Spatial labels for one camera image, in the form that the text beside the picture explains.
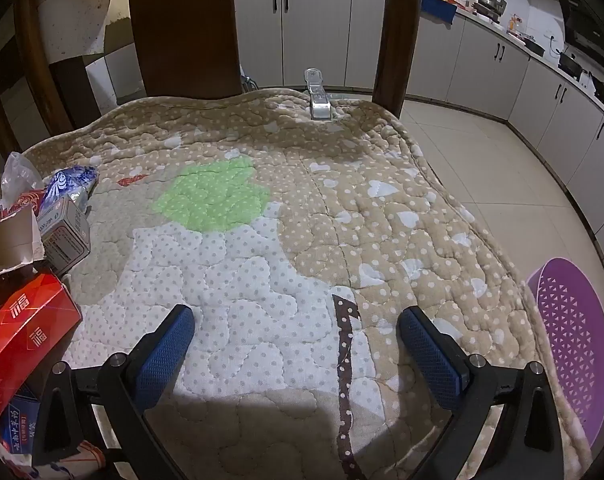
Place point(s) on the brown wooden chair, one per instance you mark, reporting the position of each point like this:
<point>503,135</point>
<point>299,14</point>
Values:
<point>187,25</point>

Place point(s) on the quilted dotted patchwork blanket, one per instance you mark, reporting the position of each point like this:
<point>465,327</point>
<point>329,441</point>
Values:
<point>292,240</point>

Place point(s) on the blue printed packet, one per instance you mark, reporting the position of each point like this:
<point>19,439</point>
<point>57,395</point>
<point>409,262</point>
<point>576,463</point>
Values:
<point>19,425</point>

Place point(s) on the torn brown cardboard box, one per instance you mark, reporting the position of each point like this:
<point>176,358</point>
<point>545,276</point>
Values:
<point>9,242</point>

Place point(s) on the cookware on stove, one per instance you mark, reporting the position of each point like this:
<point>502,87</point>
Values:
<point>489,6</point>

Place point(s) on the plain red snack packet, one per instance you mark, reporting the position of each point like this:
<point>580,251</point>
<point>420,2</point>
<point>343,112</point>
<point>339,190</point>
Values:
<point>22,340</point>

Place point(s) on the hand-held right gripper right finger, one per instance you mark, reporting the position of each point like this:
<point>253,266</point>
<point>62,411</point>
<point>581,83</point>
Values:
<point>432,355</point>

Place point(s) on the black wok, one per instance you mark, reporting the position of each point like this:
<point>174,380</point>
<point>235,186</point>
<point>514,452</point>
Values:
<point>568,64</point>

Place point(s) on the blue cloth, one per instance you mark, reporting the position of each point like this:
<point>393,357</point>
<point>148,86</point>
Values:
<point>438,9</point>

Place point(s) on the clear plastic bag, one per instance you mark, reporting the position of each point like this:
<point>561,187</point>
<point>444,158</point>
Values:
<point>17,172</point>

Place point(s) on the grey kitchen cabinets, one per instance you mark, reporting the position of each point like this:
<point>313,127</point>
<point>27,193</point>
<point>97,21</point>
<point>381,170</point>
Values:
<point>322,25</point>

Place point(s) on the grey metal stand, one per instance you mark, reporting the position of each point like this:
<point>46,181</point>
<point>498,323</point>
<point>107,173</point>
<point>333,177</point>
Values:
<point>249,83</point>

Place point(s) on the red snack bag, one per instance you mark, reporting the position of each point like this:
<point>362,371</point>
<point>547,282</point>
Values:
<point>27,199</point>

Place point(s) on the white red printed wrapper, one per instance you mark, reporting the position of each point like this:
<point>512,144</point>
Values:
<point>67,460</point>

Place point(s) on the black range hood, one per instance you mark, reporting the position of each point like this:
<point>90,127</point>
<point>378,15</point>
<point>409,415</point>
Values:
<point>587,22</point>

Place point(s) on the blue white plastic wrapper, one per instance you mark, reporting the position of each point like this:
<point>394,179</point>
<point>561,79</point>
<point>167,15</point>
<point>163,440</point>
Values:
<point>69,185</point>

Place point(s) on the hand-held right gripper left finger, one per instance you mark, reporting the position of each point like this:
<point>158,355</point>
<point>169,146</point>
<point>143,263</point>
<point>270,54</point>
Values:
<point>167,355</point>

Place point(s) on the small grey cardboard box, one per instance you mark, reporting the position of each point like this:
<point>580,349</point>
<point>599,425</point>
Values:
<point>64,237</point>

